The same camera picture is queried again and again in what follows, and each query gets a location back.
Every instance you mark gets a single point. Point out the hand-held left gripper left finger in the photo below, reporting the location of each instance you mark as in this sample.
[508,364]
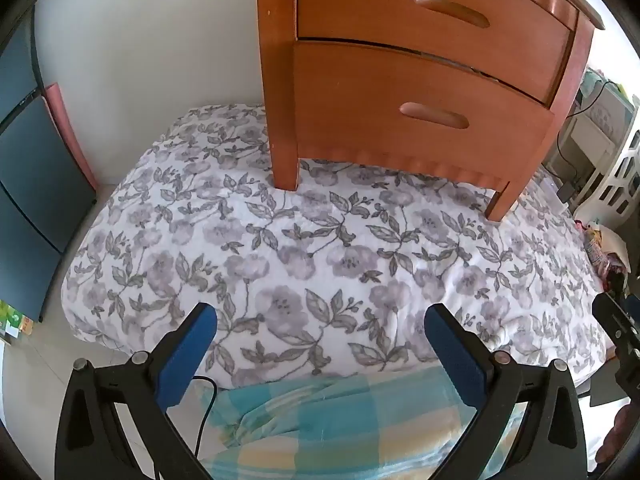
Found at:
[192,345]

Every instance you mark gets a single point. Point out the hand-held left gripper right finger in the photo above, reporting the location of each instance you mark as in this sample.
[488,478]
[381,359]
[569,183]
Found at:
[455,350]

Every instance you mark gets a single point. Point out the wooden nightstand drawer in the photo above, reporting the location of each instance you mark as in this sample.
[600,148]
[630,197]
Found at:
[375,10]
[350,100]

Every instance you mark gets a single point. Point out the person's right hand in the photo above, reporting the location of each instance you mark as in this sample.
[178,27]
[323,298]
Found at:
[615,435]

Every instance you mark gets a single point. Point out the floral blanket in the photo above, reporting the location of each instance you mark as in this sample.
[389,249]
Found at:
[250,240]

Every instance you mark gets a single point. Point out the black power adapter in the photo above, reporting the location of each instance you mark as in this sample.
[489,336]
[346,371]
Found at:
[567,191]

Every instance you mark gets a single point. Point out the white lattice basket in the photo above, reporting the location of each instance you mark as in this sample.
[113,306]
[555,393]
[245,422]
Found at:
[627,170]

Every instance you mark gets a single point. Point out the teal yellow checked blanket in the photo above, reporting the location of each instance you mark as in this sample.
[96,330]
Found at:
[325,425]

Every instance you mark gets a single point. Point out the white side table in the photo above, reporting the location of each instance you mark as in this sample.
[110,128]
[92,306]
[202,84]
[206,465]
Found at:
[590,145]

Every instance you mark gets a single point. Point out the green box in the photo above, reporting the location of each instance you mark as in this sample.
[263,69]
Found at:
[12,317]

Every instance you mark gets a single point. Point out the teal cloth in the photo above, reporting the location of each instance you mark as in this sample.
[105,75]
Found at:
[592,82]

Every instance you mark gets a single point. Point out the dark refrigerator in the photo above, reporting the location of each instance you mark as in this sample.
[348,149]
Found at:
[30,170]

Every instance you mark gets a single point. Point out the pink board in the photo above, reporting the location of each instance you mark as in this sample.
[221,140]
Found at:
[65,125]

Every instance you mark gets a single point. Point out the wooden nightstand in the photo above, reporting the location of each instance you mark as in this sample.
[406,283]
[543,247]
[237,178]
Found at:
[280,60]

